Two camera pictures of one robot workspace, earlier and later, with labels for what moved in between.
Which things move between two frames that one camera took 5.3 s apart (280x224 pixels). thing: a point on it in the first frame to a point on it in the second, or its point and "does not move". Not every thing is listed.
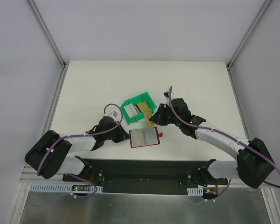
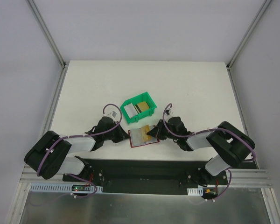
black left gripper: x=119 y=134 does not move
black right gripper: x=163 y=115 to x=160 y=130
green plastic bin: x=143 y=97 does not move
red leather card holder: x=144 y=137 does not move
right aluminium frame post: x=247 y=34 does not move
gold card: x=148 y=114 to x=145 y=129
